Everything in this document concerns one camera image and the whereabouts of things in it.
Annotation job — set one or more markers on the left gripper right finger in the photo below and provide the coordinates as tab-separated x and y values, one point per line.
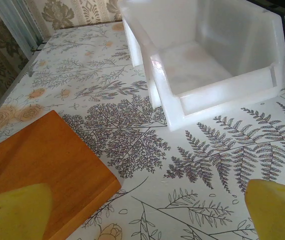
277	215

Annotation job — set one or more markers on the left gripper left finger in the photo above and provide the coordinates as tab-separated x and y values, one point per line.
15	215

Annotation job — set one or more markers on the white bin with pink legos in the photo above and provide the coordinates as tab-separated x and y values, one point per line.
207	62

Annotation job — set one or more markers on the orange wooden board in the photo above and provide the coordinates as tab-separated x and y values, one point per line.
45	155

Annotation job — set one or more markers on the floral patterned tablecloth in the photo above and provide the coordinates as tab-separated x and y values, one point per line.
157	175

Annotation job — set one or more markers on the left aluminium frame post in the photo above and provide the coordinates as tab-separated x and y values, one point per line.
17	20

